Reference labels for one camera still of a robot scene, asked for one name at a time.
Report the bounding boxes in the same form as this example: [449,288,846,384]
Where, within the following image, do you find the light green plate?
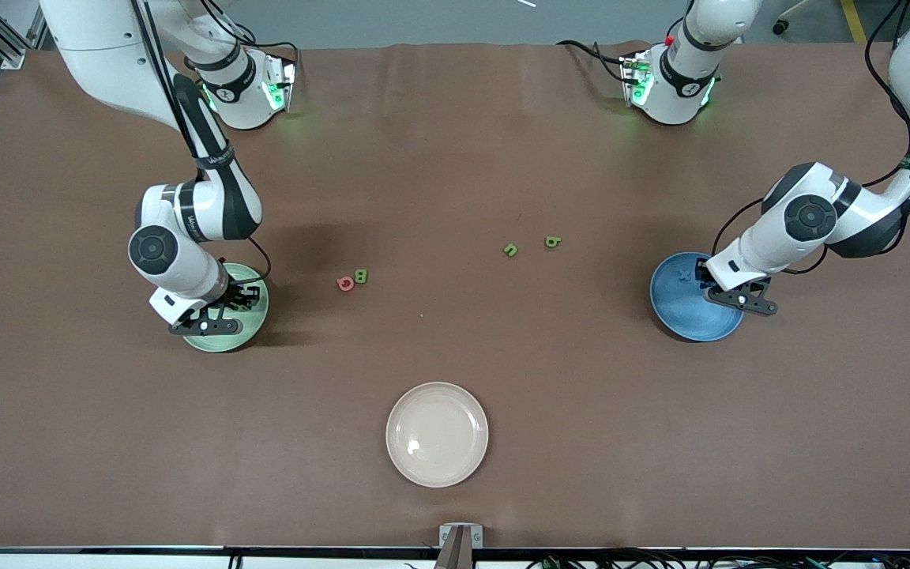
[182,263,270,353]

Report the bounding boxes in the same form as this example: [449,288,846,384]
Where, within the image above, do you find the blue plate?
[649,251,746,343]

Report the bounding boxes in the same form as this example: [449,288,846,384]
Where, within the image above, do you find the metal base connector box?
[264,54,298,111]
[619,49,653,107]

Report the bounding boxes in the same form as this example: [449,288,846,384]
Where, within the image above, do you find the brown table mat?
[0,41,910,550]

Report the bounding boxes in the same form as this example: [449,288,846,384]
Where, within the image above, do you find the beige plate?
[385,382,490,488]

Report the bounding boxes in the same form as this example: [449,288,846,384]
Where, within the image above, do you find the office chair leg with caster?
[771,0,815,36]

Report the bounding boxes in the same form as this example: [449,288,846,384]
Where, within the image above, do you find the black base cable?
[556,40,634,84]
[214,22,302,80]

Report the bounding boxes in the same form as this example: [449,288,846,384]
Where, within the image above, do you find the tangled black floor cables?
[526,549,910,569]

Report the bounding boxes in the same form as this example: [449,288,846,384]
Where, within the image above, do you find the metal bracket with post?
[435,524,483,569]

